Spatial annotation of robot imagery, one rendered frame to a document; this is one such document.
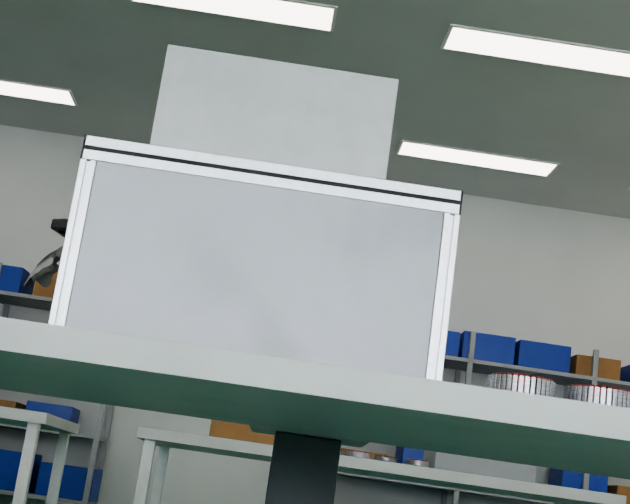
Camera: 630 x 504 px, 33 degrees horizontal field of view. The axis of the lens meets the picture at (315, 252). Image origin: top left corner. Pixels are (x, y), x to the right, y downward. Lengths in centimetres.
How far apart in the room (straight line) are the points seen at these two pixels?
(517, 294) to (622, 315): 93
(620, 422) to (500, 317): 763
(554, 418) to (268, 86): 79
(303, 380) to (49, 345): 38
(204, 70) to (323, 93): 22
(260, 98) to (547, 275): 763
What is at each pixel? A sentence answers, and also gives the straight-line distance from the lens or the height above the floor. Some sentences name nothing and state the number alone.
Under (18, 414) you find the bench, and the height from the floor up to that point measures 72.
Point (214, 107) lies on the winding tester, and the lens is 196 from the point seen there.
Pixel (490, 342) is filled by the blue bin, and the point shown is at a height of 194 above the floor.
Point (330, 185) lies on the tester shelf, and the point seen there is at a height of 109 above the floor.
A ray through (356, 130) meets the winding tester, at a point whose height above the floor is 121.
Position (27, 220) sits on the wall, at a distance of 944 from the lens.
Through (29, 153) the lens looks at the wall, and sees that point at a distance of 960.
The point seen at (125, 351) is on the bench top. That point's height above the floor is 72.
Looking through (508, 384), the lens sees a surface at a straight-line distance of 174.
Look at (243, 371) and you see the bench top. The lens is 162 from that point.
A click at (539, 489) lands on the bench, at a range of 498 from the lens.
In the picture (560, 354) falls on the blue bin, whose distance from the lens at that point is 882.
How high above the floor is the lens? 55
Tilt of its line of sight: 13 degrees up
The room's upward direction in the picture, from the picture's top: 8 degrees clockwise
